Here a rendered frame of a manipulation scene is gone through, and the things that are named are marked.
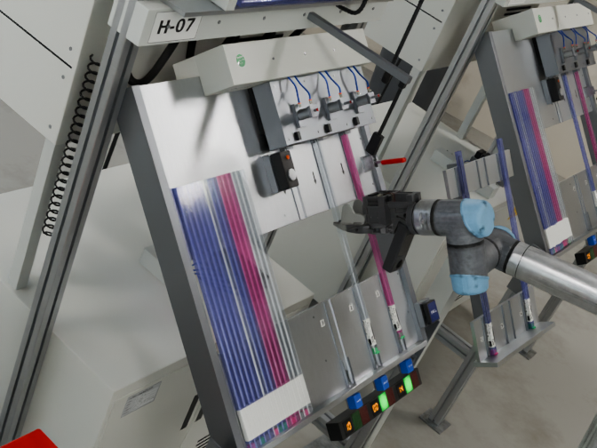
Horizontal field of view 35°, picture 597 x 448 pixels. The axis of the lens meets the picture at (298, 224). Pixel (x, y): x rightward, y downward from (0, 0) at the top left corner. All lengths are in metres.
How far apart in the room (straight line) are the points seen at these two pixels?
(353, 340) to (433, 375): 1.44
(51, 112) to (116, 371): 0.54
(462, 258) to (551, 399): 1.89
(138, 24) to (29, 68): 0.36
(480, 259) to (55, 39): 0.92
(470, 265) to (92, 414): 0.83
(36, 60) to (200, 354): 0.64
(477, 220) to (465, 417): 1.62
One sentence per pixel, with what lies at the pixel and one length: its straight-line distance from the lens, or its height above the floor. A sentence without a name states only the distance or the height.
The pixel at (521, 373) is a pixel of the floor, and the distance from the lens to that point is 3.77.
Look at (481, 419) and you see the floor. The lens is 3.44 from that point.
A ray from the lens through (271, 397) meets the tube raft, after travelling 1.84.
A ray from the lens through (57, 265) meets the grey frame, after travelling 1.90.
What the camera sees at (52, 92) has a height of 1.10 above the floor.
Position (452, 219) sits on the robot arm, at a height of 1.15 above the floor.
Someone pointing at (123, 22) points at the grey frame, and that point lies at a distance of 1.65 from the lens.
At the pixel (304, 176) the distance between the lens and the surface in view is 2.02.
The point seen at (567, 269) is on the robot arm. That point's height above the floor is 1.13.
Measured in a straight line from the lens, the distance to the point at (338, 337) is 2.03.
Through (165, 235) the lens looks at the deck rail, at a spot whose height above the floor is 1.01.
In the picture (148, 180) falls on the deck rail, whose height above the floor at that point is 1.08.
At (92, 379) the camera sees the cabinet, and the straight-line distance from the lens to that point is 1.99.
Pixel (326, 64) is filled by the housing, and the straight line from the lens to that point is 2.04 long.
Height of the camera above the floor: 1.96
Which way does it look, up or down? 30 degrees down
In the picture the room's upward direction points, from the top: 24 degrees clockwise
